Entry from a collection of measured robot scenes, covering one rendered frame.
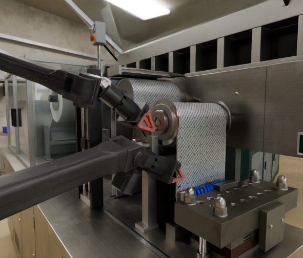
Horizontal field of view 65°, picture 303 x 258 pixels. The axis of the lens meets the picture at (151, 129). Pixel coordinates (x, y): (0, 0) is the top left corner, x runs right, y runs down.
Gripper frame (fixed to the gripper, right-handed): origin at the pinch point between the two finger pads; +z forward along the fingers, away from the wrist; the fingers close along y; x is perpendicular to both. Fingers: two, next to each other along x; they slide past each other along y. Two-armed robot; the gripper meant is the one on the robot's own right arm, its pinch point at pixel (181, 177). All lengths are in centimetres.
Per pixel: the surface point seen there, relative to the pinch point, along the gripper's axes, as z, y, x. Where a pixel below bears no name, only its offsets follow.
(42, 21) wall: -30, -481, 203
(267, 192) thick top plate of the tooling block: 23.5, 15.0, 6.8
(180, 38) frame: 1, -34, 63
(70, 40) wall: 35, -502, 212
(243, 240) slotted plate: 10.2, 19.0, -9.3
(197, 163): 4.5, 0.3, 6.5
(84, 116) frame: -20.6, -43.5, 8.8
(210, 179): 13.7, 0.3, 3.9
